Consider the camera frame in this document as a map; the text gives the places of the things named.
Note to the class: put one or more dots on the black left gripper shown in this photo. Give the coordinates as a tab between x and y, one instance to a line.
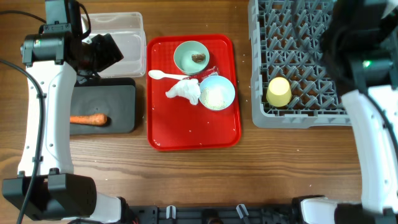
111	53

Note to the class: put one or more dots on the white napkin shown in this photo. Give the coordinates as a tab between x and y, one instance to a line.
188	89

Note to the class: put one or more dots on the red snack wrapper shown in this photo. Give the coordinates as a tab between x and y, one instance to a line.
213	71

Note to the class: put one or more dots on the white rice pile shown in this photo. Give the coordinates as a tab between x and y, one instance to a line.
213	99

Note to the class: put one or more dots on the light blue bowl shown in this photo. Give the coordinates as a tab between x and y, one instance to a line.
221	83

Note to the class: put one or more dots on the yellow cup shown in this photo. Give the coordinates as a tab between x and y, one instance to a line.
279	93

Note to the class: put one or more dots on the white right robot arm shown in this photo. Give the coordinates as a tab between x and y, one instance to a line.
364	68

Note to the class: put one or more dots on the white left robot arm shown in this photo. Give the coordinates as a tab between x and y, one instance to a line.
46	187

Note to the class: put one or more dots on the grey dishwasher rack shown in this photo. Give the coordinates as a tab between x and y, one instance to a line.
285	41

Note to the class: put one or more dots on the clear plastic bin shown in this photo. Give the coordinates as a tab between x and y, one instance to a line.
127	30

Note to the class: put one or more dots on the black tray bin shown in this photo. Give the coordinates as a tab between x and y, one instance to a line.
114	97

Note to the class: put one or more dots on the white plastic spoon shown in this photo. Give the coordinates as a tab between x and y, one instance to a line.
158	74

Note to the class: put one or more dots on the orange carrot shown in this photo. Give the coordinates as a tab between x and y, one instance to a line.
98	119

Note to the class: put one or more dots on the green bowl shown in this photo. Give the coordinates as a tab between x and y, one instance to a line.
183	57

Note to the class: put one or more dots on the brown food scrap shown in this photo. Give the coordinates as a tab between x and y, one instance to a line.
198	58

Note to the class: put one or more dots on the red plastic tray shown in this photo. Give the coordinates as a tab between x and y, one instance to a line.
173	124

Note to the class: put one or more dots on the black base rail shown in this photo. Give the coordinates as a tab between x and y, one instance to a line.
228	215

